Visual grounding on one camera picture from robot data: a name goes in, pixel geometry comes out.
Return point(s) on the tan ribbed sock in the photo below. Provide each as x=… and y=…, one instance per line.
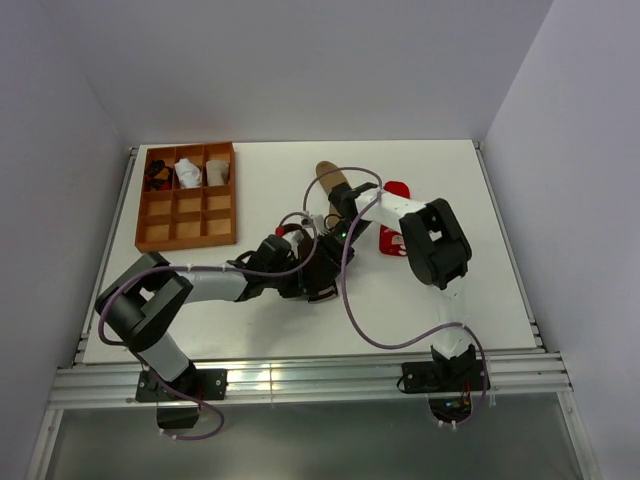
x=330, y=185

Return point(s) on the red patterned sock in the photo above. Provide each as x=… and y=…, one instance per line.
x=391, y=240

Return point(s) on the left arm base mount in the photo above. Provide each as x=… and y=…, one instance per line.
x=182, y=403

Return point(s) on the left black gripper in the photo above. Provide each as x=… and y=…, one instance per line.
x=296, y=288

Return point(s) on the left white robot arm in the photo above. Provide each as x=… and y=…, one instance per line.
x=143, y=302

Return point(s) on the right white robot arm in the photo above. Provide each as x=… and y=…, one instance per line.
x=435, y=246

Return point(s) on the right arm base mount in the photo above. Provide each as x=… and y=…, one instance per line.
x=453, y=386

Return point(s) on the white rolled sock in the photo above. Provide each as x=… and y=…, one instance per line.
x=188, y=174

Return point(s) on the beige rolled sock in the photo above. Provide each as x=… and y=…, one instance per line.
x=217, y=172

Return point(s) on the aluminium front rail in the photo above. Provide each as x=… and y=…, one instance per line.
x=351, y=378

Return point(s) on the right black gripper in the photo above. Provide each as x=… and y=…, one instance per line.
x=329, y=256

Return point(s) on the orange compartment tray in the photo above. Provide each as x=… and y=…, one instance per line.
x=179, y=219

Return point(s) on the black red rolled sock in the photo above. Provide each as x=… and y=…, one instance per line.
x=158, y=176

